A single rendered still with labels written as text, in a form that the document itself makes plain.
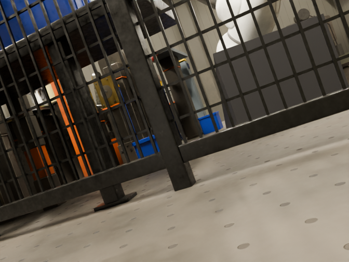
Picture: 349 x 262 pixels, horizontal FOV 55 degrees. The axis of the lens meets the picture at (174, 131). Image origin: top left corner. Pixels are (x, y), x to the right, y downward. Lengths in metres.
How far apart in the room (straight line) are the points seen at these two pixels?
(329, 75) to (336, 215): 0.98
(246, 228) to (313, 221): 0.05
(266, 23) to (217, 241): 1.04
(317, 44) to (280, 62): 0.14
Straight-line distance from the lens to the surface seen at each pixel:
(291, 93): 1.16
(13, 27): 0.72
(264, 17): 1.23
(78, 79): 0.61
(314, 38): 1.21
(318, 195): 0.30
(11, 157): 1.07
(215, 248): 0.26
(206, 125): 1.71
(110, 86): 1.34
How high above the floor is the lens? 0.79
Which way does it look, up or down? 1 degrees down
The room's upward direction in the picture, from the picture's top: 20 degrees counter-clockwise
